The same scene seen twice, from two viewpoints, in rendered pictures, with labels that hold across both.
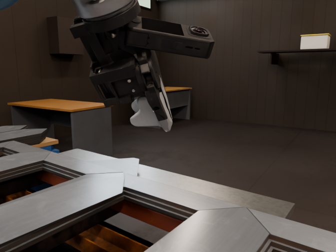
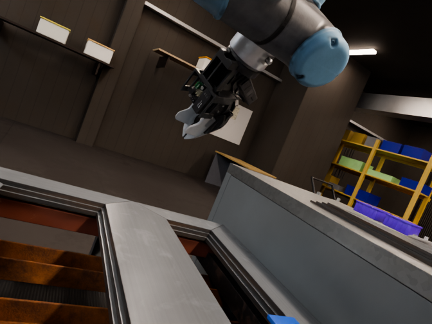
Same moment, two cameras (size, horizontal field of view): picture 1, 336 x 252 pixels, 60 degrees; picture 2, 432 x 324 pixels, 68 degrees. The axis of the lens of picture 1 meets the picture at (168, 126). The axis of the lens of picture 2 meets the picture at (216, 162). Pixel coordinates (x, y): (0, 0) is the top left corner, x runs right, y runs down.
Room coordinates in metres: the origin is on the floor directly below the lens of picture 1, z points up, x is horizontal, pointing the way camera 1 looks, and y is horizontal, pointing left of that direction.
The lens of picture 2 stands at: (0.09, 0.57, 1.14)
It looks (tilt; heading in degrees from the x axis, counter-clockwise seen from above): 5 degrees down; 297
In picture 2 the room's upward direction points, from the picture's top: 22 degrees clockwise
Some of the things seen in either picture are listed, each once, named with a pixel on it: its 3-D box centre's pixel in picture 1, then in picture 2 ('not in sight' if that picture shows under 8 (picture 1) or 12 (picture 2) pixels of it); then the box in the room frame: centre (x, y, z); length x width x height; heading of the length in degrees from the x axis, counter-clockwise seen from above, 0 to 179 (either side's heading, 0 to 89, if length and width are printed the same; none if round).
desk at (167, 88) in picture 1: (164, 105); not in sight; (6.62, 0.09, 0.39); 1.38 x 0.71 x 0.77; 148
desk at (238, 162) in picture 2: not in sight; (237, 179); (2.79, -5.88, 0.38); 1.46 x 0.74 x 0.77; 148
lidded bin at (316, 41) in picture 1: (315, 42); (53, 31); (5.46, -2.67, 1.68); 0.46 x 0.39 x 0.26; 58
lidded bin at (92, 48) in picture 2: not in sight; (98, 52); (5.07, -3.29, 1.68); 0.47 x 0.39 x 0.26; 58
